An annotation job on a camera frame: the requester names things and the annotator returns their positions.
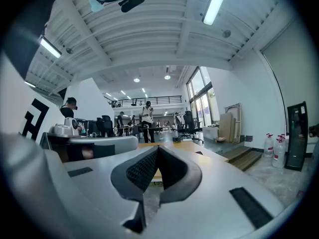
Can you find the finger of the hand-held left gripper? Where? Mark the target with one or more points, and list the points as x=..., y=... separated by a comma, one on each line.
x=119, y=142

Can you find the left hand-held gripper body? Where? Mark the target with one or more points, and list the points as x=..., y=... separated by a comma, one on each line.
x=102, y=151

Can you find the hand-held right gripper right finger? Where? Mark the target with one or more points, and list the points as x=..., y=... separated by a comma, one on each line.
x=211, y=195

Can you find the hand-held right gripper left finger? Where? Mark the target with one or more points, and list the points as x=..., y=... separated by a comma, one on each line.
x=99, y=183

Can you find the black office chair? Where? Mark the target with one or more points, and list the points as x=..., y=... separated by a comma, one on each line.
x=189, y=123
x=106, y=126

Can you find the white pot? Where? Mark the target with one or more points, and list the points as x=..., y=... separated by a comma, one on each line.
x=61, y=129

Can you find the wooden pallet steps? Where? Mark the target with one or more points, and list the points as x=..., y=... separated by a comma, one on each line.
x=244, y=157

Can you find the black balcony railing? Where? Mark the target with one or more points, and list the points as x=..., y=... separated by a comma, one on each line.
x=149, y=99

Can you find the small dark box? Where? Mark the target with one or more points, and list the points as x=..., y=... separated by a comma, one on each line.
x=177, y=139

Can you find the white low cabinet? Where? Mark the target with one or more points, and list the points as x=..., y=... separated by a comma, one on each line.
x=210, y=131

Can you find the leaning brown boards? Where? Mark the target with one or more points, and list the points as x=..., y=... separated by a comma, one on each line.
x=225, y=127

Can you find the clear water bottle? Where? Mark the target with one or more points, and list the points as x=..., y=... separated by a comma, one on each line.
x=278, y=153
x=268, y=146

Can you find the tall glass window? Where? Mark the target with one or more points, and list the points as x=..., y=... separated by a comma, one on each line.
x=199, y=101

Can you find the person's blue face mask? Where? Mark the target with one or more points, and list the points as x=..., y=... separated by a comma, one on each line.
x=96, y=5

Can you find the person's black shirt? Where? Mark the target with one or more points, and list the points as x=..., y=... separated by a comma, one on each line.
x=25, y=21

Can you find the round ceiling detector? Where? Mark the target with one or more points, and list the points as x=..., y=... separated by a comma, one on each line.
x=226, y=33

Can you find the long ceiling light tube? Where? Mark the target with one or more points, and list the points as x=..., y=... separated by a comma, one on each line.
x=214, y=4

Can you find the wooden canvas frame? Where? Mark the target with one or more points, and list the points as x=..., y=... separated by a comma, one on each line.
x=236, y=121

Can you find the black head-worn camera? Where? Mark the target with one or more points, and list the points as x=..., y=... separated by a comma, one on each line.
x=132, y=2

